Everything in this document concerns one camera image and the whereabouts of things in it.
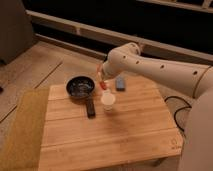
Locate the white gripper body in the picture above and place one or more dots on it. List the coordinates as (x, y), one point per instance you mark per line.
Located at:
(108, 71)

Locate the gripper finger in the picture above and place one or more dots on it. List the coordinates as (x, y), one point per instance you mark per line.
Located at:
(99, 71)

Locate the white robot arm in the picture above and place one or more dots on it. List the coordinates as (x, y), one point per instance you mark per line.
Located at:
(193, 80)

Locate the white ceramic cup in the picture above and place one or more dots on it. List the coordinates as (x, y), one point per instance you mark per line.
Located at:
(107, 100)

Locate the blue sponge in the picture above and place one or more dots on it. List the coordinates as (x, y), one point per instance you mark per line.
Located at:
(120, 84)

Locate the black frying pan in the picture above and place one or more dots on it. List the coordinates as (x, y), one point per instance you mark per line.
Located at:
(81, 88)

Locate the wooden low table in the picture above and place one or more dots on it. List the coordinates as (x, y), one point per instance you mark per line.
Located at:
(139, 127)

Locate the grey cabinet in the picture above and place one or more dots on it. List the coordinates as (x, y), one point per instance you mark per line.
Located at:
(16, 32)

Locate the yellow-green floor mat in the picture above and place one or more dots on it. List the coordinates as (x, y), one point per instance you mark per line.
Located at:
(21, 149)

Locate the white wooden rail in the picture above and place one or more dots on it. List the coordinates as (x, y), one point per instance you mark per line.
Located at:
(150, 47)

